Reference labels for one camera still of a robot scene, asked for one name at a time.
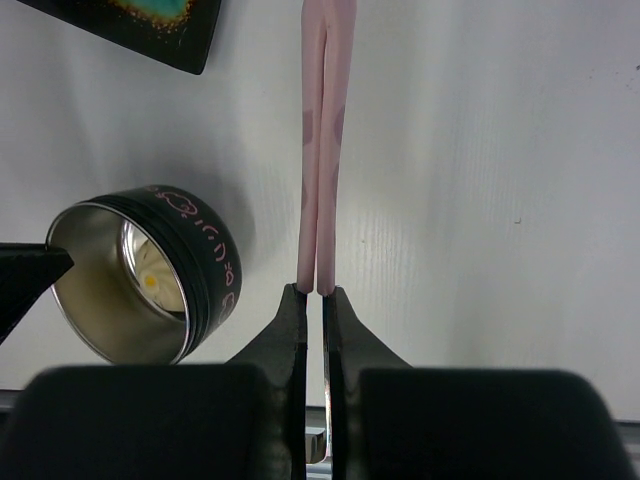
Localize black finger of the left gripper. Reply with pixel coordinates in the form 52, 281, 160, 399
0, 243, 74, 342

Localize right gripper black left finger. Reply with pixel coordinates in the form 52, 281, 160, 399
9, 286, 306, 479

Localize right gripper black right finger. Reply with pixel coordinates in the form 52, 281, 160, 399
323, 289, 631, 479

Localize round steel lunch box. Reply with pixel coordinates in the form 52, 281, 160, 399
46, 185, 242, 364

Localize round cream steamed bun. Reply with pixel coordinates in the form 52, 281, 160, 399
134, 240, 186, 314

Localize pink metal tongs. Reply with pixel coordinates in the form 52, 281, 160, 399
296, 0, 357, 299

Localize black teal square plate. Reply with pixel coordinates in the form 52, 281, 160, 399
25, 0, 222, 75

